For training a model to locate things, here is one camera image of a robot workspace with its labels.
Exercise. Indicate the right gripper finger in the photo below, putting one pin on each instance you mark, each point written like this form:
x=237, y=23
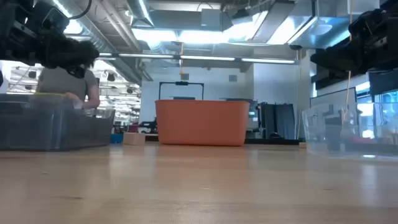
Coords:
x=339, y=60

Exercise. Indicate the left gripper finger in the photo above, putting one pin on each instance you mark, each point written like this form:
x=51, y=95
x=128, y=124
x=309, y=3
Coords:
x=68, y=54

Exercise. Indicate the blue toy brick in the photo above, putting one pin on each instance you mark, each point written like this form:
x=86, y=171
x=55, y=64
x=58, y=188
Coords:
x=117, y=138

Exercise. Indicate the plain wooden block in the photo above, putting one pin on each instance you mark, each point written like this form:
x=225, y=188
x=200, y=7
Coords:
x=133, y=139

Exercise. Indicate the orange plastic bin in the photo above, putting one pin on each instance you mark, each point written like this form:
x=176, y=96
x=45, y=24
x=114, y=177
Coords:
x=202, y=123

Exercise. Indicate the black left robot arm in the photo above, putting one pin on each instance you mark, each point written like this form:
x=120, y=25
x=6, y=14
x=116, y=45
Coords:
x=12, y=9

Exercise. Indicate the black background robot arm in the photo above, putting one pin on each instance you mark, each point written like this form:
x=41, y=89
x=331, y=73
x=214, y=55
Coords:
x=149, y=126

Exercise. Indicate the person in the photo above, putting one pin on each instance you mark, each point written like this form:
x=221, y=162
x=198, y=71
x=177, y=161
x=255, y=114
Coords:
x=59, y=82

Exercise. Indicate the smoky grey transparent bin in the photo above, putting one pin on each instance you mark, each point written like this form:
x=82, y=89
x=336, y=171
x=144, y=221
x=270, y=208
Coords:
x=53, y=127

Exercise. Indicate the dark grey curtain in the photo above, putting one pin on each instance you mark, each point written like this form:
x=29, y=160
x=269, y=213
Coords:
x=276, y=121

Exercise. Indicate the clear plastic bin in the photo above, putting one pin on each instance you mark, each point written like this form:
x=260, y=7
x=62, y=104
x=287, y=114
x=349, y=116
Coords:
x=348, y=149

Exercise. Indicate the long ceiling light bar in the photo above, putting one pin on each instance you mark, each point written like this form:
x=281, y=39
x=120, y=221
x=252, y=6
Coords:
x=205, y=58

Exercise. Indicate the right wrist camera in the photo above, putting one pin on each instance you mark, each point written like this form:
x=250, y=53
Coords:
x=362, y=26

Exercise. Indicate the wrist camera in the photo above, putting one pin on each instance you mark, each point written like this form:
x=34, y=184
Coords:
x=362, y=26
x=54, y=18

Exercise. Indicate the silver rectangular air duct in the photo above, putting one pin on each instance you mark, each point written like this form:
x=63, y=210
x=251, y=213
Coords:
x=320, y=31

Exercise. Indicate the round silver air duct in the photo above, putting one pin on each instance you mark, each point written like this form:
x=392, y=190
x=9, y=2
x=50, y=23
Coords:
x=102, y=40

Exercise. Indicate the white wall panel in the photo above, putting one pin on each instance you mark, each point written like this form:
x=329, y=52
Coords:
x=332, y=98

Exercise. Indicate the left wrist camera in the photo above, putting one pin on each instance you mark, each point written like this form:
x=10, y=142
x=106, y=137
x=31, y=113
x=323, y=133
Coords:
x=54, y=18

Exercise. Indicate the black aluminium table frame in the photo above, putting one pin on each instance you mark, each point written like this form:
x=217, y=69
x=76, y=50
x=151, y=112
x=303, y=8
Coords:
x=273, y=142

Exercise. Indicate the black camera rig frame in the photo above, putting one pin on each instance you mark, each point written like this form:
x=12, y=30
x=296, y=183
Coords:
x=181, y=83

